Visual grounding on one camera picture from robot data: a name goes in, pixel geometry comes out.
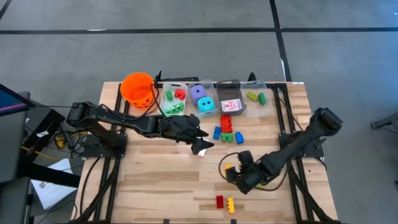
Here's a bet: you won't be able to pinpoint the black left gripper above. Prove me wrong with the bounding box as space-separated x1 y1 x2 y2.
157 113 216 156

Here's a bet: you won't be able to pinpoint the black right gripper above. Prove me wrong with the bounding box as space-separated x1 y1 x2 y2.
225 150 273 195

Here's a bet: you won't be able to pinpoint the teal foam die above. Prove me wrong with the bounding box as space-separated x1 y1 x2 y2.
197 96 216 114

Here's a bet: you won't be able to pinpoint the green four-stud toy brick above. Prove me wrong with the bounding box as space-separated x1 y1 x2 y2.
163 102 185 116

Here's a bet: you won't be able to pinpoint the card deck printed standard size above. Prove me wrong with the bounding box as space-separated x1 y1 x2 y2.
220 98 244 113

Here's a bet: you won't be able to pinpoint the purple foam die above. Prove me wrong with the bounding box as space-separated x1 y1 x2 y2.
190 84 207 105

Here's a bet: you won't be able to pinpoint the white plastic bin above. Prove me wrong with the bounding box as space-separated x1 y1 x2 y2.
160 81 188 117

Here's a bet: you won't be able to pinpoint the clear plastic bin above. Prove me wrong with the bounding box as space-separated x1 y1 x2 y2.
240 80 274 119
187 79 221 119

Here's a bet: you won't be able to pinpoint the grey plastic bin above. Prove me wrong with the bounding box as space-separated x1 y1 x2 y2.
215 79 248 117

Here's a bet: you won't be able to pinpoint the orange pumpkin bucket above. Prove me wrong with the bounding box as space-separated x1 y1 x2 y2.
120 72 155 109

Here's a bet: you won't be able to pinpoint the white paper sheets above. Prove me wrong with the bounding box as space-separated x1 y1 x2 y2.
30 157 78 210

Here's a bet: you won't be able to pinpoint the black side stand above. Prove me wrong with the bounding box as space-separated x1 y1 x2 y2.
18 108 81 189

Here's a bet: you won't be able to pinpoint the computer monitor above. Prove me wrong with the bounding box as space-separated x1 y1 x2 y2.
0 83 36 184

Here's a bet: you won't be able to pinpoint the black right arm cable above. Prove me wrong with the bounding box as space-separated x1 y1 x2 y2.
218 151 289 192

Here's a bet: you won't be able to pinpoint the thin black cable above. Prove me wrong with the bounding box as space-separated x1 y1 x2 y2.
150 70 167 118

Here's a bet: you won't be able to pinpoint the black aluminium table frame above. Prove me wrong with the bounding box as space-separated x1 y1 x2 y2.
70 70 341 224

